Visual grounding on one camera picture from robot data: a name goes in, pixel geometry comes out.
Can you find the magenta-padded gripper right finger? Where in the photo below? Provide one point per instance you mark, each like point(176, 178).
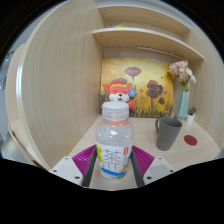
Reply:
point(156, 170)

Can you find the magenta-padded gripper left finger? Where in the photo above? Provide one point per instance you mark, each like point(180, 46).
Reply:
point(66, 168)

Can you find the clear plastic drink bottle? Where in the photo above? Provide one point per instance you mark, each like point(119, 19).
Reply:
point(114, 140)

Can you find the grey plastic mug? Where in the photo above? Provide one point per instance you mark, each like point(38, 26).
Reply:
point(166, 133)

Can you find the flat round red coaster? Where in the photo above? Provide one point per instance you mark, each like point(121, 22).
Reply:
point(190, 140)

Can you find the small potted green plant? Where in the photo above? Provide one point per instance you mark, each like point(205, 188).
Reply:
point(190, 115)

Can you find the pale green tall vase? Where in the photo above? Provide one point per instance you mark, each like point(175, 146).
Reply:
point(182, 105)

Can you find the light wooden shelf unit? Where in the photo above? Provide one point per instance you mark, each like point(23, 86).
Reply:
point(60, 83)

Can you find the red orange plush toy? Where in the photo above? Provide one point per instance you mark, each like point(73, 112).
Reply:
point(118, 91)

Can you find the yellow poppy flower painting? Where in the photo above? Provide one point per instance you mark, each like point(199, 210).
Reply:
point(150, 80)

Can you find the pink white flower bouquet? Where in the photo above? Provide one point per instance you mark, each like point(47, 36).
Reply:
point(180, 71)

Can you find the white light bar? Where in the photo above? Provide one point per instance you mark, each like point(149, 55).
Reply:
point(160, 52)

